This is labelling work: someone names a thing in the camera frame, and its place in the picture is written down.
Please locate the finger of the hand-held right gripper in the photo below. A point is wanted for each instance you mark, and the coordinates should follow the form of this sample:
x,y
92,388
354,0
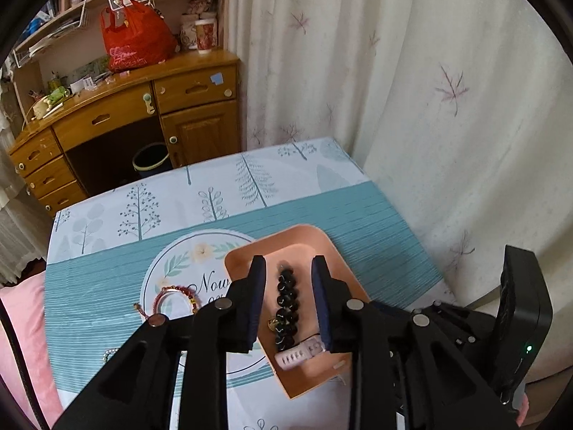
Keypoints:
x,y
470,336
465,311

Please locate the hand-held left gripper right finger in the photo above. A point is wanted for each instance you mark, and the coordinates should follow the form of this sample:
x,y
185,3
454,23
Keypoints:
x,y
320,304

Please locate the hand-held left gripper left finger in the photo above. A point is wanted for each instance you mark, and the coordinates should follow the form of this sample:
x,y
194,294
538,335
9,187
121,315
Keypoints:
x,y
255,304

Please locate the pink plastic tray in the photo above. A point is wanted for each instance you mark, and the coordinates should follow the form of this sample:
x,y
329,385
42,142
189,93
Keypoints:
x,y
295,251

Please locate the tree print tablecloth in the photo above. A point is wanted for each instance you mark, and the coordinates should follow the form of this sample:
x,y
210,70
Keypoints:
x,y
112,268

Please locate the dark trash bin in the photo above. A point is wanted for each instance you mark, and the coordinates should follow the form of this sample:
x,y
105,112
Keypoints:
x,y
152,163

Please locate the cream leaf print curtain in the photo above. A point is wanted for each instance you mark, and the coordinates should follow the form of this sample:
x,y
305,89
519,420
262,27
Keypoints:
x,y
403,98

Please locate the white drawer hook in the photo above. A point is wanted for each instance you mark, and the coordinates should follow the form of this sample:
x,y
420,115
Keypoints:
x,y
147,103

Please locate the pink cushion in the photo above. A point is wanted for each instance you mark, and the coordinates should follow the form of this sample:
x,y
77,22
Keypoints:
x,y
22,345

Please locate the wooden desk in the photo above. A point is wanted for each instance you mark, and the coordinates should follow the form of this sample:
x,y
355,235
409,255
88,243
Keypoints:
x,y
112,116

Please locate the white lace covered cabinet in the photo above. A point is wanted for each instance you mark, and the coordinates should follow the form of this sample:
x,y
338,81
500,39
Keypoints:
x,y
18,233

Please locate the red patterned paper cup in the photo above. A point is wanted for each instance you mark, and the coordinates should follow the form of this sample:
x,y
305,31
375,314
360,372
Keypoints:
x,y
206,36

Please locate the red plastic bag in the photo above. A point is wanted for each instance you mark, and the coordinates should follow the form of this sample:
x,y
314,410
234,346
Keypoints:
x,y
134,40

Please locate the floral pouch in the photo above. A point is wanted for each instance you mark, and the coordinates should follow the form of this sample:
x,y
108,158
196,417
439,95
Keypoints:
x,y
200,5

